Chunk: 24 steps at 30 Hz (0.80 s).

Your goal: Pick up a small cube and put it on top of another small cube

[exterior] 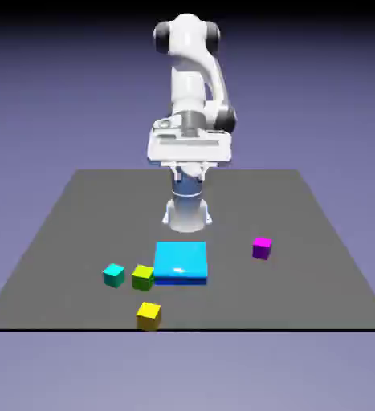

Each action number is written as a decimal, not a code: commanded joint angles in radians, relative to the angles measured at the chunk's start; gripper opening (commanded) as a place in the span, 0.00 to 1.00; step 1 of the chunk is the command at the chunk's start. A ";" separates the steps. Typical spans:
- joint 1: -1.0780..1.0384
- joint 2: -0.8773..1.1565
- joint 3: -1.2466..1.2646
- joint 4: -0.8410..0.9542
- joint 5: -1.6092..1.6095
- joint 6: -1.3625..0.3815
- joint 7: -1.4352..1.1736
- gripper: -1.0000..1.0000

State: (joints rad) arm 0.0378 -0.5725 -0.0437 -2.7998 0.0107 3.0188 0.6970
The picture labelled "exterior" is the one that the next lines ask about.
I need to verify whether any small magenta cube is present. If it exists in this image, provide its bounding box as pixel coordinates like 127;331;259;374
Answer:
251;236;273;262

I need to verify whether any large cyan box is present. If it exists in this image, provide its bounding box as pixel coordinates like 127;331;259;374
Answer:
153;241;209;287

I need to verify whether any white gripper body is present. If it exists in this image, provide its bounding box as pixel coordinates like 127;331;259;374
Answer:
146;127;234;169

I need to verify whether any small green cube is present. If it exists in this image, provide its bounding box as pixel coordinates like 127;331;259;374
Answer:
131;263;157;292

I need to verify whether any small yellow cube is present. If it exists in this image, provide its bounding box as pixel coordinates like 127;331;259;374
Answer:
136;301;163;332

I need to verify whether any small teal cube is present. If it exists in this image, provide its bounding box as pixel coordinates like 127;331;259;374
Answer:
102;262;126;289

